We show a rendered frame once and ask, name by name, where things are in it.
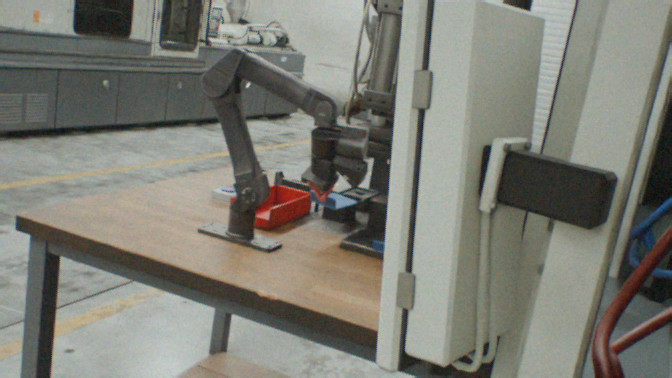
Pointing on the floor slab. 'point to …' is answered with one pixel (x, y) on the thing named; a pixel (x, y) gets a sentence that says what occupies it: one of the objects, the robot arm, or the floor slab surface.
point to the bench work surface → (205, 272)
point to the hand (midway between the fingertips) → (322, 198)
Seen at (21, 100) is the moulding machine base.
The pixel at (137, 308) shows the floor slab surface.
